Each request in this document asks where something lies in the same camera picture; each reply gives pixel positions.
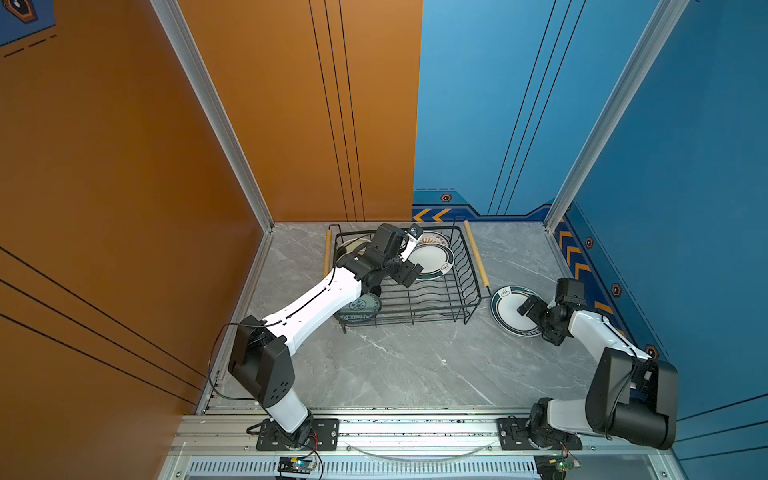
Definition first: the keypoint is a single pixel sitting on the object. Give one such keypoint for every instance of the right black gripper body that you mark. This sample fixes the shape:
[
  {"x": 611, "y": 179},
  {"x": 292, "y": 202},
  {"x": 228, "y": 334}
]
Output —
[{"x": 543, "y": 315}]

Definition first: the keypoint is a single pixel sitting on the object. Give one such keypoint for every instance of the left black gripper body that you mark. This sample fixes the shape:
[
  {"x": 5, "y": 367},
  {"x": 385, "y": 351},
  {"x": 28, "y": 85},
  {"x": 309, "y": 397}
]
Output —
[{"x": 399, "y": 271}]

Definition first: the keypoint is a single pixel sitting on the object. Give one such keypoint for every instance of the white plate striped rim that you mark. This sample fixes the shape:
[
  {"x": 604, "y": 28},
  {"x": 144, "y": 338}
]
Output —
[{"x": 436, "y": 260}]

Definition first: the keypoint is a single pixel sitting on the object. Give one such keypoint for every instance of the teal patterned plate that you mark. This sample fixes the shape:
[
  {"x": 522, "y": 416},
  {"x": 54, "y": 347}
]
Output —
[{"x": 363, "y": 309}]

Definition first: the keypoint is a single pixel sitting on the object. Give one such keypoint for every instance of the white plate dark green rim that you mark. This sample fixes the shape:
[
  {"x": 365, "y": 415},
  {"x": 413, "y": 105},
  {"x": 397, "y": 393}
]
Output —
[{"x": 504, "y": 306}]

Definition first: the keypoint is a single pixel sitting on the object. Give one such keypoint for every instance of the black wire dish rack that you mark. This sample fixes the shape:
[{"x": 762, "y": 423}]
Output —
[{"x": 453, "y": 297}]

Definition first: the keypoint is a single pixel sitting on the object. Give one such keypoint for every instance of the white plate red dotted pattern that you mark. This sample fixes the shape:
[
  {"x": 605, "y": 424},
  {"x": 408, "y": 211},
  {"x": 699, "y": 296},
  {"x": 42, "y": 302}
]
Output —
[{"x": 433, "y": 238}]

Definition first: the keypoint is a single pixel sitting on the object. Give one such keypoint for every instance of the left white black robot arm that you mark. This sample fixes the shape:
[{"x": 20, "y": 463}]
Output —
[{"x": 262, "y": 351}]

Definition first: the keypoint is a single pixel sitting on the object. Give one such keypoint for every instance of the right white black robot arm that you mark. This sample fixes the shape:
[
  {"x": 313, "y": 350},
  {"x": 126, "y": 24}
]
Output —
[{"x": 633, "y": 395}]

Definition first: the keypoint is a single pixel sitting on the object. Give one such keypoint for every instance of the cream plate dark rim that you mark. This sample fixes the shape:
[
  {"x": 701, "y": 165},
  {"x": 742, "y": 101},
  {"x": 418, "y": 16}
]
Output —
[{"x": 354, "y": 246}]

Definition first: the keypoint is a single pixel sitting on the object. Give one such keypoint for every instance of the right circuit board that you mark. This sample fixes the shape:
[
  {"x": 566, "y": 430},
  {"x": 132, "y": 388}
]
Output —
[{"x": 555, "y": 468}]

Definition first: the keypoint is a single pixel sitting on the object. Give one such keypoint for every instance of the left green circuit board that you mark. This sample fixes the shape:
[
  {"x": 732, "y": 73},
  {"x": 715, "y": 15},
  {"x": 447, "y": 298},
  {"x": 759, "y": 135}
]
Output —
[{"x": 296, "y": 467}]

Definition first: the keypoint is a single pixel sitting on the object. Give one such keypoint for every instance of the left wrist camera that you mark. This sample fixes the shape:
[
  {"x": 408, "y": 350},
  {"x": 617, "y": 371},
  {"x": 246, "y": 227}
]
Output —
[{"x": 412, "y": 238}]

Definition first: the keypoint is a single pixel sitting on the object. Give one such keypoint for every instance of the far wooden rack handle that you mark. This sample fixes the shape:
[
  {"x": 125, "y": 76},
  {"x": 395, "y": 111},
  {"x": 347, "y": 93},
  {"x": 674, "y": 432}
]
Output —
[{"x": 328, "y": 251}]

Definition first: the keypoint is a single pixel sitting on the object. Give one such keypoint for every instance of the wooden rack handle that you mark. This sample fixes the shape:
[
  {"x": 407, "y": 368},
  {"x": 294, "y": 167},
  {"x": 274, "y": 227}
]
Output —
[
  {"x": 477, "y": 256},
  {"x": 328, "y": 251}
]

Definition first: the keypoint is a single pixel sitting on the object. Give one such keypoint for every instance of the near wooden rack handle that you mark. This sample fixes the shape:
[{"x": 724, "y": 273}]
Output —
[{"x": 477, "y": 256}]

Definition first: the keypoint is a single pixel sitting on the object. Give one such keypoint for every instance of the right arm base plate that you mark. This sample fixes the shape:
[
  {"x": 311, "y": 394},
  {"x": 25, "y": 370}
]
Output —
[{"x": 517, "y": 435}]

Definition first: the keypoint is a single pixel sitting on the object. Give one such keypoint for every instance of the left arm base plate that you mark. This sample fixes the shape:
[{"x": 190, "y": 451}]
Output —
[{"x": 320, "y": 434}]

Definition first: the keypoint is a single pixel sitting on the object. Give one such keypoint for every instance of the aluminium mounting rail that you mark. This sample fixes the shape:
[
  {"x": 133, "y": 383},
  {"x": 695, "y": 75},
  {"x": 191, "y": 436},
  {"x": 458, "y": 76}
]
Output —
[{"x": 400, "y": 444}]

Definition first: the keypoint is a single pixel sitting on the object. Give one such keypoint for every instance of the left aluminium corner post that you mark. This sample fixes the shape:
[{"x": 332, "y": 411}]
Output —
[{"x": 176, "y": 29}]

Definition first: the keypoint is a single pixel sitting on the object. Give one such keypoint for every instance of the aluminium corner post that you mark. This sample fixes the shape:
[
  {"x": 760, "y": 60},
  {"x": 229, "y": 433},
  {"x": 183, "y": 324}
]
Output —
[
  {"x": 653, "y": 38},
  {"x": 176, "y": 29}
]

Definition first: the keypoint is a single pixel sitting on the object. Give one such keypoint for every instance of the right aluminium corner post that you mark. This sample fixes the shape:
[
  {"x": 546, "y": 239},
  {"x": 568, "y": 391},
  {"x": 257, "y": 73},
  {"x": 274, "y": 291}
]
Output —
[{"x": 653, "y": 38}]

